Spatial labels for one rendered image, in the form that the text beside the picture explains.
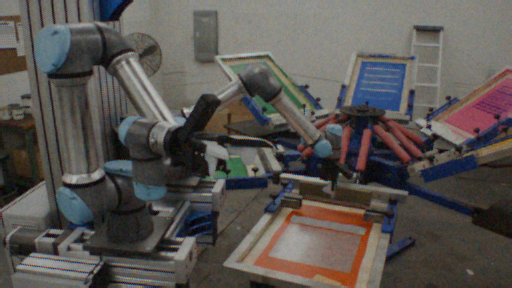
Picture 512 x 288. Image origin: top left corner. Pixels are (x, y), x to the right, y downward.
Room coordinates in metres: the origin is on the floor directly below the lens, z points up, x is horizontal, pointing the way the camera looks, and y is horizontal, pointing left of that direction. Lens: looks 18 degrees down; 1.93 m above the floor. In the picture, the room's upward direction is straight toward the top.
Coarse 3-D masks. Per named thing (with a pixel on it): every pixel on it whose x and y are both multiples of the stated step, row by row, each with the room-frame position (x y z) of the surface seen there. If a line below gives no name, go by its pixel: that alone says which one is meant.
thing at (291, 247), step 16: (304, 208) 1.92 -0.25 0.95; (320, 208) 1.92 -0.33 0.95; (288, 224) 1.76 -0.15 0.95; (304, 224) 1.76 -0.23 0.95; (272, 240) 1.61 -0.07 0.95; (288, 240) 1.61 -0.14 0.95; (304, 240) 1.61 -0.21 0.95; (272, 256) 1.49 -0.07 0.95; (288, 256) 1.49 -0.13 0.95; (304, 256) 1.48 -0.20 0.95; (288, 272) 1.37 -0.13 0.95
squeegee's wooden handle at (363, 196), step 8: (304, 184) 1.92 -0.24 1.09; (312, 184) 1.90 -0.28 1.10; (320, 184) 1.89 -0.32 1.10; (304, 192) 1.91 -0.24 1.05; (312, 192) 1.90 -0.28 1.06; (320, 192) 1.88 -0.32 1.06; (336, 192) 1.85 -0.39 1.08; (344, 192) 1.84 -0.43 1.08; (352, 192) 1.82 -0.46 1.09; (360, 192) 1.81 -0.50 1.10; (368, 192) 1.80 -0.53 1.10; (344, 200) 1.84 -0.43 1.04; (352, 200) 1.82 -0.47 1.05; (360, 200) 1.81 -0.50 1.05; (368, 200) 1.79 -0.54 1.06
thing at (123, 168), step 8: (120, 160) 1.20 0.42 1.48; (104, 168) 1.13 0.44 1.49; (112, 168) 1.11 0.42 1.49; (120, 168) 1.12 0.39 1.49; (128, 168) 1.12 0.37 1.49; (112, 176) 1.10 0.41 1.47; (120, 176) 1.11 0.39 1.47; (128, 176) 1.11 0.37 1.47; (120, 184) 1.09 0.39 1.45; (128, 184) 1.11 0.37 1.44; (120, 192) 1.08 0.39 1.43; (128, 192) 1.10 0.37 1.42; (120, 200) 1.08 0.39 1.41; (128, 200) 1.11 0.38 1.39; (136, 200) 1.13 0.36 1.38; (120, 208) 1.11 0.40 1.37; (128, 208) 1.11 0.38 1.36
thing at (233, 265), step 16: (384, 208) 1.87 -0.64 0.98; (256, 224) 1.69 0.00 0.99; (256, 240) 1.60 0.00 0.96; (384, 240) 1.55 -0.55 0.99; (240, 256) 1.44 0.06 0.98; (384, 256) 1.42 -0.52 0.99; (224, 272) 1.37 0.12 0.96; (240, 272) 1.34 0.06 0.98; (256, 272) 1.33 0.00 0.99; (272, 272) 1.33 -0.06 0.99
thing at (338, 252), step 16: (352, 224) 1.75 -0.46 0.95; (368, 224) 1.75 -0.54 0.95; (320, 240) 1.61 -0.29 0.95; (336, 240) 1.61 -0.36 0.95; (352, 240) 1.61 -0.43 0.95; (320, 256) 1.48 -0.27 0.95; (336, 256) 1.48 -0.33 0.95; (352, 256) 1.48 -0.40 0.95; (304, 272) 1.37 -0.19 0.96; (320, 272) 1.37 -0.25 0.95; (336, 272) 1.37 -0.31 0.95; (352, 272) 1.37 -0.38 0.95
